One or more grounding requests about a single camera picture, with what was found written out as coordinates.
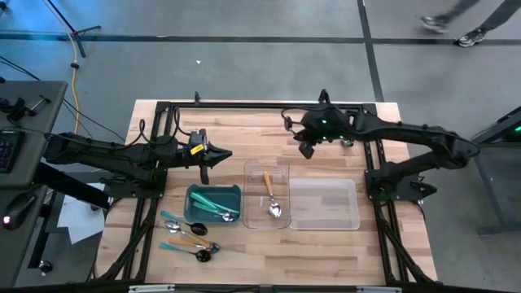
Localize teal-handled black spoon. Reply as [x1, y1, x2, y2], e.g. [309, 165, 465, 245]
[159, 209, 209, 238]
[158, 242, 212, 264]

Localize black keyboard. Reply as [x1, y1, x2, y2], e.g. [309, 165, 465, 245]
[0, 129, 25, 175]

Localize wood-handled silver spoon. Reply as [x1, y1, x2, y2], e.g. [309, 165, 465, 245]
[164, 219, 212, 247]
[167, 236, 221, 254]
[261, 169, 283, 219]

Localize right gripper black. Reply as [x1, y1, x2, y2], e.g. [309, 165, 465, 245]
[293, 106, 356, 161]

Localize dark grey side table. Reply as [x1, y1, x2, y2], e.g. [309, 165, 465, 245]
[0, 185, 52, 288]

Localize black floor beam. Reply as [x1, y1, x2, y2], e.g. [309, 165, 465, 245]
[31, 161, 114, 211]

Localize black floor cable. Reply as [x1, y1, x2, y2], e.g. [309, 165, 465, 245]
[60, 97, 128, 143]
[0, 55, 41, 81]

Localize black front crossbar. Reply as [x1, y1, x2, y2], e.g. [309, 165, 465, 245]
[0, 279, 521, 293]

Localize person's shoe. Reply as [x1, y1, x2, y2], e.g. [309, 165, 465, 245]
[419, 14, 449, 34]
[453, 28, 487, 48]

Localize teal handled spoon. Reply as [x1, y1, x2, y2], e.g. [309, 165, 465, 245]
[189, 191, 241, 216]

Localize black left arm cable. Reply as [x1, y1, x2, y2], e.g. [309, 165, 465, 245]
[137, 106, 192, 147]

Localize frosted white plastic bin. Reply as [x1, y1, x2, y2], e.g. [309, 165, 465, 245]
[288, 177, 361, 231]

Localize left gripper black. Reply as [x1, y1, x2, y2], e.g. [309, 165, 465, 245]
[178, 129, 234, 186]

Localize black desk clamp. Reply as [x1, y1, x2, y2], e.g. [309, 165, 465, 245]
[0, 94, 53, 123]

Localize black aluminium table frame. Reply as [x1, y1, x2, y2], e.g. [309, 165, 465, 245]
[95, 99, 440, 286]

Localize teal-handled silver spoon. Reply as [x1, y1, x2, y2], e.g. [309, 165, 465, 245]
[211, 203, 241, 223]

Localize person's leg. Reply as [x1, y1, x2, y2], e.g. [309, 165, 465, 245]
[479, 0, 521, 34]
[443, 0, 484, 21]

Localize yellow extension cable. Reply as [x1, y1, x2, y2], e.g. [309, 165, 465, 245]
[67, 32, 82, 135]

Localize grey desk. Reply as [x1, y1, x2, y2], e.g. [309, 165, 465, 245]
[0, 80, 69, 188]

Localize clear plastic bin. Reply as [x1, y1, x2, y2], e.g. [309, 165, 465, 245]
[243, 159, 292, 230]

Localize silver bracket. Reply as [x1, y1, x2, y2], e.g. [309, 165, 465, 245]
[128, 284, 176, 293]
[356, 286, 403, 293]

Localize teal plastic bin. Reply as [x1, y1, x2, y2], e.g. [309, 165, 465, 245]
[182, 183, 243, 225]

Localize dark grey cart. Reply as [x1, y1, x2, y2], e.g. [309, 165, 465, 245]
[471, 104, 521, 238]

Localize black tripod stand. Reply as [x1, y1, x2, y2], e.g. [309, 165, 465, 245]
[40, 0, 103, 59]

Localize white paper sheets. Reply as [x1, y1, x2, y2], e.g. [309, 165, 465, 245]
[56, 181, 107, 245]

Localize black computer mouse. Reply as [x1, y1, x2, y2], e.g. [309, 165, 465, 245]
[2, 192, 38, 231]

